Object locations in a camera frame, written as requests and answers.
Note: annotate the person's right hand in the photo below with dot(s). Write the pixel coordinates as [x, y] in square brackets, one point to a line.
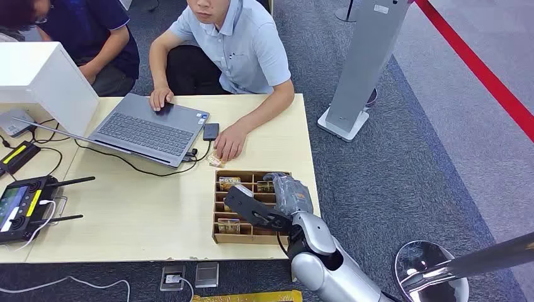
[159, 96]

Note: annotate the person's left hand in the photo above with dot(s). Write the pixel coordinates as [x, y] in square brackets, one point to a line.
[229, 141]

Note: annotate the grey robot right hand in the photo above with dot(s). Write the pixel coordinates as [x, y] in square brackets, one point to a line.
[292, 196]

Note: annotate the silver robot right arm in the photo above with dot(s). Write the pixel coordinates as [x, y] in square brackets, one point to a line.
[329, 271]

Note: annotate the patterned card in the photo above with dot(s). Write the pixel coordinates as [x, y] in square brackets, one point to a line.
[264, 187]
[214, 161]
[228, 226]
[229, 183]
[227, 207]

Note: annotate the person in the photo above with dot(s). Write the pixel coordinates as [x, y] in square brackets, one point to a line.
[246, 46]
[12, 18]
[100, 37]

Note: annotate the small black external drive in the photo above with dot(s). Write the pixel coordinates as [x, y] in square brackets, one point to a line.
[211, 131]

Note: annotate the grey laptop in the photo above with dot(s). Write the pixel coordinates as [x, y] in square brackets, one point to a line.
[150, 129]

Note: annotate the cardboard divider box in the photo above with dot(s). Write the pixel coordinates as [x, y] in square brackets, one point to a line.
[246, 238]

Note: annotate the yellow floor strip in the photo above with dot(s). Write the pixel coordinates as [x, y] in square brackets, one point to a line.
[250, 297]

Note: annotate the metal floor plate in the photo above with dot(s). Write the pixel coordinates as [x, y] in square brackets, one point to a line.
[207, 274]

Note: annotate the white monitor housing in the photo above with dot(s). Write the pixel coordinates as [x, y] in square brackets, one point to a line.
[41, 79]

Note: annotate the black round base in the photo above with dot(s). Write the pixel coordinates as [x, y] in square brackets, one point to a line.
[372, 98]

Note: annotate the floor power socket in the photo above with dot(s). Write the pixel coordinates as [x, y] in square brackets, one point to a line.
[172, 278]

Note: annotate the flat grey device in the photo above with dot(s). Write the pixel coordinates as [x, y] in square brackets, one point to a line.
[14, 123]

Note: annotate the grey floor stand kiosk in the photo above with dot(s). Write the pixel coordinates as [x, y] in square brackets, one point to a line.
[363, 62]

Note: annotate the black device with yellow label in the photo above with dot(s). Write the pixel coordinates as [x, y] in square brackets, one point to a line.
[18, 156]

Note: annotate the chrome stanchion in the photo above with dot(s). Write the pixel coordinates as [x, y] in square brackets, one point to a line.
[434, 271]

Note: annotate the dark stanchion base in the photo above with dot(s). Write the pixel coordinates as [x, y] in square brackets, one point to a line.
[346, 12]

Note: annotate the black remote controller with screen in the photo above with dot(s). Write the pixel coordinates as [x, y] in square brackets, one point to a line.
[21, 208]

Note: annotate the red barrier belt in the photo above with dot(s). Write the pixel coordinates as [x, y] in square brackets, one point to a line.
[479, 71]

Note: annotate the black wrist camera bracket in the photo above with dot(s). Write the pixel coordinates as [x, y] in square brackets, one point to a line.
[250, 208]

